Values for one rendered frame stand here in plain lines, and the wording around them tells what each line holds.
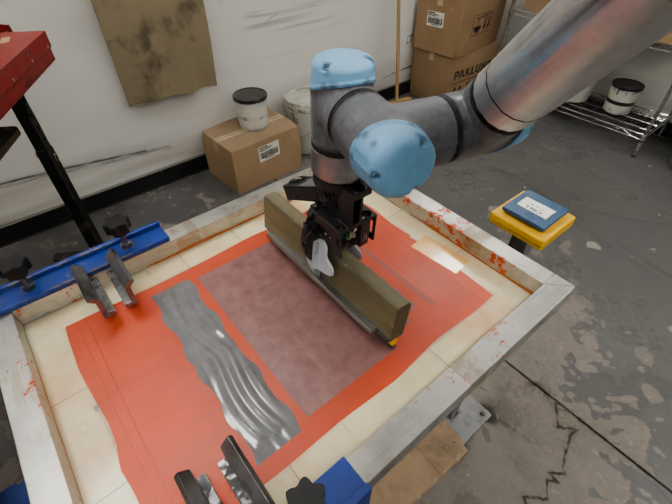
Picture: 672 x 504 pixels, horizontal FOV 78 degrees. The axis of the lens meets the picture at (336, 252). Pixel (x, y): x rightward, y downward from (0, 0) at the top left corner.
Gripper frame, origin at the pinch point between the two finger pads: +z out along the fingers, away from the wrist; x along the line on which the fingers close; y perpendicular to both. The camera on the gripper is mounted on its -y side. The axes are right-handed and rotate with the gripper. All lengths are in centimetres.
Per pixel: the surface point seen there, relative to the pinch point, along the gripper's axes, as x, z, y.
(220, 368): -23.9, 4.1, 4.3
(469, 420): 50, 98, 24
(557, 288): 26.5, -0.2, 29.0
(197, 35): 67, 24, -193
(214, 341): -22.3, 4.3, -0.6
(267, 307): -11.8, 5.0, -1.5
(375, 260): 10.4, 4.6, 2.2
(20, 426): -48.0, 1.7, -2.9
